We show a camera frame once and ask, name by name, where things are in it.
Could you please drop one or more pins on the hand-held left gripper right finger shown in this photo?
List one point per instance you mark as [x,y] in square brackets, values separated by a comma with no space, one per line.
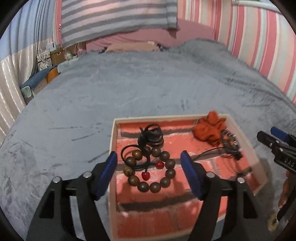
[190,171]

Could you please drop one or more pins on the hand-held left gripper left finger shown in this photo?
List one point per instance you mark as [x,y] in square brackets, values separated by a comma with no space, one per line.
[107,171]

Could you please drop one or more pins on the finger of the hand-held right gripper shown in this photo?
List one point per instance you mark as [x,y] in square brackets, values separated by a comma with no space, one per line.
[268,140]
[279,134]

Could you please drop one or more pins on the orange scrunchie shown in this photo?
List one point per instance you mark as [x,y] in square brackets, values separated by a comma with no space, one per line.
[208,134]

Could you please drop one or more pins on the beige jewelry tray orange lining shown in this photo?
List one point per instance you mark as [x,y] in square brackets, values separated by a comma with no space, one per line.
[166,208]

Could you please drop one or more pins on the person's right hand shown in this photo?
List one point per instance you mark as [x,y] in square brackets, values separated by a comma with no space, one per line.
[286,190]

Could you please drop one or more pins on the cream scrunchie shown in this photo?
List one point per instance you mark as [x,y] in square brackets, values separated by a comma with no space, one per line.
[272,223]

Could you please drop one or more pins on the grey plush blanket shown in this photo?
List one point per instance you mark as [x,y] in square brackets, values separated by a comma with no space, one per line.
[115,88]

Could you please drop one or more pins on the blue cushion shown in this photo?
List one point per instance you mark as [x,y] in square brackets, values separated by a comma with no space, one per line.
[34,80]

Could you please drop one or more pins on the brown storage box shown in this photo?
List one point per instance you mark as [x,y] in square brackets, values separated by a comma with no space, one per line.
[56,56]

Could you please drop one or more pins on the beige pillow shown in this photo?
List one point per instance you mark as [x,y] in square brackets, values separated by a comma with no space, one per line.
[131,47]

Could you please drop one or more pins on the floral storage box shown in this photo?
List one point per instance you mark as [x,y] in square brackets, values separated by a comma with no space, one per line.
[42,60]

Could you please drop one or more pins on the blue and cream curtain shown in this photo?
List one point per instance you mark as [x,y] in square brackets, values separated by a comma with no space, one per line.
[13,76]

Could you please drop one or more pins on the pink headboard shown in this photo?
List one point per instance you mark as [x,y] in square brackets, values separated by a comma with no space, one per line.
[192,30]

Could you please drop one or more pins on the small white device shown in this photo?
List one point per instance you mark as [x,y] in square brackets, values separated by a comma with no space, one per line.
[52,46]

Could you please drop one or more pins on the grey striped hanging cloth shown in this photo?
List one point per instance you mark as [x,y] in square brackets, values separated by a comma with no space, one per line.
[111,18]

